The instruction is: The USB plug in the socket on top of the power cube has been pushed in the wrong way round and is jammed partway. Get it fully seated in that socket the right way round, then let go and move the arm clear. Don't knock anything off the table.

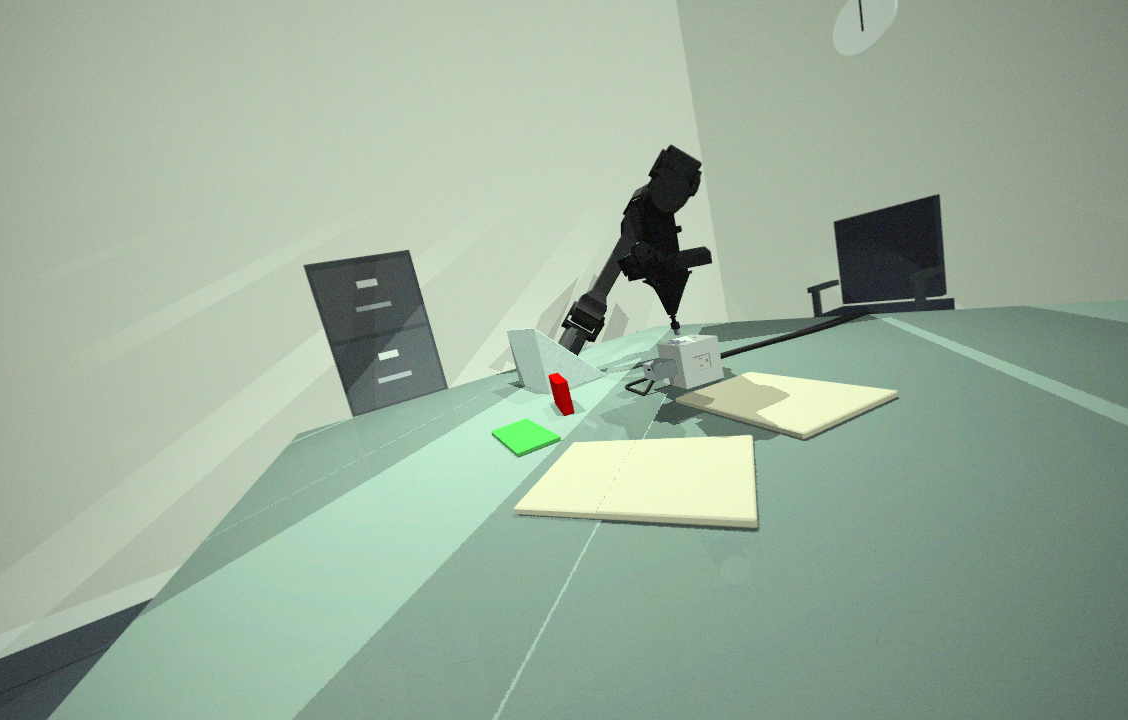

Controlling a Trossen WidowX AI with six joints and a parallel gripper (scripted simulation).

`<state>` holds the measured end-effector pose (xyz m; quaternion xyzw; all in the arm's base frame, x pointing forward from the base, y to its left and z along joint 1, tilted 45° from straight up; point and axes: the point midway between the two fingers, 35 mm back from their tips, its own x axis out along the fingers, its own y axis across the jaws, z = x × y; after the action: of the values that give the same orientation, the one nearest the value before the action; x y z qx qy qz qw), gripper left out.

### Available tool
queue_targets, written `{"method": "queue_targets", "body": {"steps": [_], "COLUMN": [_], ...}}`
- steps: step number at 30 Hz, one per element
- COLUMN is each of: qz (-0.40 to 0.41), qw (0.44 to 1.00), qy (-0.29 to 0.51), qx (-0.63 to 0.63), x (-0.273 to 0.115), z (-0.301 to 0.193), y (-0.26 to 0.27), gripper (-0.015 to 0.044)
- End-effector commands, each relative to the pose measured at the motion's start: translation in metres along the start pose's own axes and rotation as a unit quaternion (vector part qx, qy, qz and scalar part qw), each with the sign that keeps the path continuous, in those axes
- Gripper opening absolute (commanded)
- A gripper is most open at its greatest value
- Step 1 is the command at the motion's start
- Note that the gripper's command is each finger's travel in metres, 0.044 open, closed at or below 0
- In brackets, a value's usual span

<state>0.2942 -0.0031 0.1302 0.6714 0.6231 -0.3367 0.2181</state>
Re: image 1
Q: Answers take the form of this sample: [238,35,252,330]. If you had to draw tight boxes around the green flat square plate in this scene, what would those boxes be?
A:
[491,419,561,457]

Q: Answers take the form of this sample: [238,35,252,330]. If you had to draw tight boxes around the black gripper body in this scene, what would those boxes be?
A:
[628,220,712,281]

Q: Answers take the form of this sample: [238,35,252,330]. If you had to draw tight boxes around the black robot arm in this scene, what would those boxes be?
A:
[558,144,702,355]

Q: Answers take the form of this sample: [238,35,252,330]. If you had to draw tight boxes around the red rectangular block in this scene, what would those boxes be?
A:
[549,374,574,416]

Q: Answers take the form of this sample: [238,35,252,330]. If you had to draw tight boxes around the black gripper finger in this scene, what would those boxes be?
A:
[642,278,670,315]
[654,271,691,315]

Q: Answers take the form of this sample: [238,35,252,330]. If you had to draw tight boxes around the beige flat board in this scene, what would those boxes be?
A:
[514,434,758,528]

